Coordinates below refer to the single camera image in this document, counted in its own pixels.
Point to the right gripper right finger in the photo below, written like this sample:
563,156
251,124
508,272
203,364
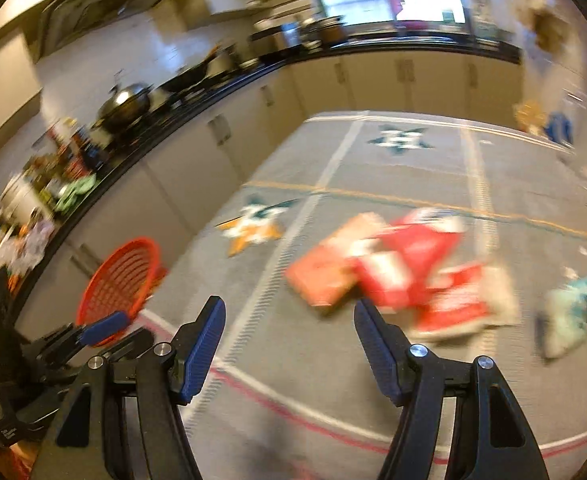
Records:
491,439

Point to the crumpled plastic bags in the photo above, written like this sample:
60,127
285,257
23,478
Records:
22,253

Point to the white electric kettle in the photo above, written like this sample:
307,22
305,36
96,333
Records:
20,200

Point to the brown cooking pot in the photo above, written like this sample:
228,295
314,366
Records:
325,32

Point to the lidded steel wok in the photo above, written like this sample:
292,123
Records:
125,106

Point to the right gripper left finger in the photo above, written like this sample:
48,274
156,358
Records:
88,437

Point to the blue white tissue pack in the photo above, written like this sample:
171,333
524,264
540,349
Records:
561,324

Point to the red white snack bag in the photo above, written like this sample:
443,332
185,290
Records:
404,271

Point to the red plastic basket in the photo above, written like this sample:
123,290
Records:
123,282

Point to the orange cardboard box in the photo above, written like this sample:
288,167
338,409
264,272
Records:
324,274

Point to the black frying pan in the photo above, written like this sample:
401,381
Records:
191,76

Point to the green cloth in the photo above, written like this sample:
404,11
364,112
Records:
74,193

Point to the kitchen base cabinets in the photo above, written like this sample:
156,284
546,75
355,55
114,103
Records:
198,150

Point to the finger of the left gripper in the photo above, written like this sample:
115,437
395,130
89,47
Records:
106,327
128,347

